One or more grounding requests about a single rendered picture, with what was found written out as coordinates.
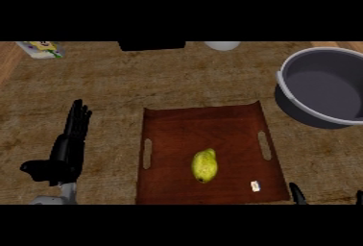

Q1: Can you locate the brown wooden tray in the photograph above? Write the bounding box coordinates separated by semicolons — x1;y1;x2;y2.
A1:
135;100;293;206

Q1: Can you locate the colourful printed packet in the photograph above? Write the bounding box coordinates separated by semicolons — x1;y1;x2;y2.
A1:
15;41;67;60

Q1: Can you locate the white round object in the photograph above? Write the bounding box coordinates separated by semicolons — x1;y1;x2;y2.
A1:
203;41;243;52

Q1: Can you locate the yellow-green pear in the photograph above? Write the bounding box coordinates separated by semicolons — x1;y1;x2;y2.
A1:
191;147;220;185

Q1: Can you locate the black box appliance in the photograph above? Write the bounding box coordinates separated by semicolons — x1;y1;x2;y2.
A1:
117;41;188;52

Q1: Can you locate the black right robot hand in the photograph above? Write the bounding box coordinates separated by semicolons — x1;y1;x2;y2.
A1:
288;182;363;206

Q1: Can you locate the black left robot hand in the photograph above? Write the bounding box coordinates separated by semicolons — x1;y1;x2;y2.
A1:
18;98;94;187

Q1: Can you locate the grey pot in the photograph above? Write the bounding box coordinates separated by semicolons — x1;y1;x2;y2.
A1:
274;46;363;130

